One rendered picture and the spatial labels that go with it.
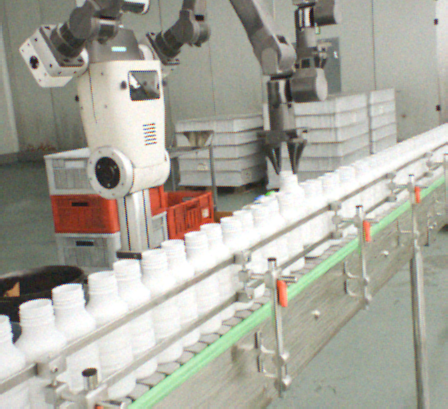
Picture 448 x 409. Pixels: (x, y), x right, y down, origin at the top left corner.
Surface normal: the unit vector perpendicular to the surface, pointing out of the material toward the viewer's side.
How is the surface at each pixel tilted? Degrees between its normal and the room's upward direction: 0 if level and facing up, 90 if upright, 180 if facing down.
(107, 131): 101
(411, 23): 90
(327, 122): 89
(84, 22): 88
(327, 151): 89
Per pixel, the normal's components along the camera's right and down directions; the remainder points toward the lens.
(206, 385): 0.86, 0.00
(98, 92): -0.51, 0.18
